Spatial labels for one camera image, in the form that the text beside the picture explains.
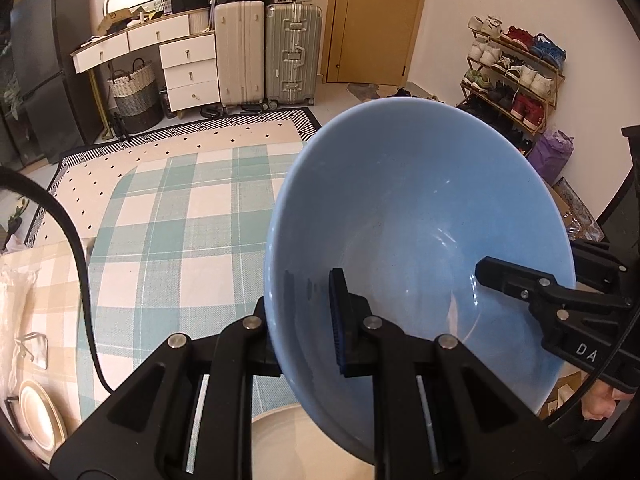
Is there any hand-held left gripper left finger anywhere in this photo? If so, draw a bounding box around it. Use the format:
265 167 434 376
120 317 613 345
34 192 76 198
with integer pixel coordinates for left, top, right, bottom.
50 298 281 480

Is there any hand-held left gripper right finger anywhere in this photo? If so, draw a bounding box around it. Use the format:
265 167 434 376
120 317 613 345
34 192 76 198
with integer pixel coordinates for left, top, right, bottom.
327 267 576 480

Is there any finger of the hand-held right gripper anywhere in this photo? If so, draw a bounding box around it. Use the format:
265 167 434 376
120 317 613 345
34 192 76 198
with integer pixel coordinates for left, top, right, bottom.
474 256 640 394
572 240 634 307

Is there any cream plate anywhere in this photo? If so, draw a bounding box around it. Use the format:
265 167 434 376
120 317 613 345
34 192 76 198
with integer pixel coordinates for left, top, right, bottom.
250 406 376 480

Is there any blue bowl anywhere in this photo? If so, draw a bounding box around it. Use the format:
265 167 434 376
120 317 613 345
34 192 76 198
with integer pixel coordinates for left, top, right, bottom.
263 98 576 466

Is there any stack of small cream plates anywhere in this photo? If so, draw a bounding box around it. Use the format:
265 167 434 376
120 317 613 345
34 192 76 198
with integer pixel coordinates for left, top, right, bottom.
19 379 68 451

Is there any person's right hand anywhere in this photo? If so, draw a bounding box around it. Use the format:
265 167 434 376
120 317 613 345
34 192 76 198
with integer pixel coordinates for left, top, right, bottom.
582 379 635 423

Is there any patterned flat board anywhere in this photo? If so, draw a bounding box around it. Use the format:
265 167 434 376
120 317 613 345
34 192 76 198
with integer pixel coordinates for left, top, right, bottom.
552 176 605 242

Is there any large cardboard box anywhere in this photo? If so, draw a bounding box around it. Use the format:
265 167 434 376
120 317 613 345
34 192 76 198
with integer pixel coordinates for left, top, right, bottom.
550 180 576 231

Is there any purple bag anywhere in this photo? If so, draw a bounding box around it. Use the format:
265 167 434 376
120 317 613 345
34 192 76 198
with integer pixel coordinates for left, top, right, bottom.
526 129 575 186

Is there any shoe rack with shoes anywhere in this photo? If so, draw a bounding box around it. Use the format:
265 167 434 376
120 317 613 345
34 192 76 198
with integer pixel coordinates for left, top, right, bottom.
459 15 567 148

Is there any beige checked cloth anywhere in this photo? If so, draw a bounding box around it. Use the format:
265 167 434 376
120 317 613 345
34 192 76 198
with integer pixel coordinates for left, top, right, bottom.
0 240 96 431

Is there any metal phone stand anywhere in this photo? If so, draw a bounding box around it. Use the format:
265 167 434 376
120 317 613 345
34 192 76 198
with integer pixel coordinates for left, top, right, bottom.
15 332 50 368

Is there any dotted rug with striped border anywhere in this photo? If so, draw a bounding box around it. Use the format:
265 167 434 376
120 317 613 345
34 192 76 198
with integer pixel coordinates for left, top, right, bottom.
25 107 321 251

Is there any pile of dark shoes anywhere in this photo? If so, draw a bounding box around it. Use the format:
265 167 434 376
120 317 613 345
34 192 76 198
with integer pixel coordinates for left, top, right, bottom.
385 87 441 103

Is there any clear bubble wrap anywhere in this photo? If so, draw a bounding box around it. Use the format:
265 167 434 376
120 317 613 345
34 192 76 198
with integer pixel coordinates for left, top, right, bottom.
0 260 41 396

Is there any white vanity desk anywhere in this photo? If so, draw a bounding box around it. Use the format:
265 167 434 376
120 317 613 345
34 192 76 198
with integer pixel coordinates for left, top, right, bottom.
72 12 221 111

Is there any woven laundry basket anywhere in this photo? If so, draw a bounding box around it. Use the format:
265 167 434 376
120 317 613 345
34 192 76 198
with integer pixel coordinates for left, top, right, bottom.
107 58 165 134

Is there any silver suitcase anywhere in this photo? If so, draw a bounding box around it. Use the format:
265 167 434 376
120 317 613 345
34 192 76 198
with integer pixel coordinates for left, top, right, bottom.
264 2 323 107

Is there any white suitcase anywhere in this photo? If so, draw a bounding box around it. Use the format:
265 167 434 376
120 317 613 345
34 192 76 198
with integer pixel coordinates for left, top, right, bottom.
214 0 266 107

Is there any wooden door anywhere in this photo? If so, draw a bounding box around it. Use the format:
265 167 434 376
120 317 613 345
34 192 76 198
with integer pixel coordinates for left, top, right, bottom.
326 0 432 83

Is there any dark glass cabinet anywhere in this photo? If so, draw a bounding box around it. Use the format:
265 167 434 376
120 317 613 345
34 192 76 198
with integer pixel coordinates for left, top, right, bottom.
0 10 31 171

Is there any open cardboard box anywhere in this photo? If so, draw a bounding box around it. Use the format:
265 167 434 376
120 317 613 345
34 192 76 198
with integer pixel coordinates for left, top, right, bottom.
97 7 146 36

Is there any dark grey refrigerator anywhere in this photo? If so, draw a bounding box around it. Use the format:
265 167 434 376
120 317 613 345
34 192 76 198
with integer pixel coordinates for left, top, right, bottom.
10 0 103 166

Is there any black cable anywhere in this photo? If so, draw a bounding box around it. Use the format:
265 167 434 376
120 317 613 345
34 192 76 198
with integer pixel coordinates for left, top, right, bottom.
0 167 115 394
547 305 640 428

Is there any black metal handle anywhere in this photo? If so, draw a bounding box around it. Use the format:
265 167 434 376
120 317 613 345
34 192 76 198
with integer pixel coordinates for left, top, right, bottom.
5 397 26 436

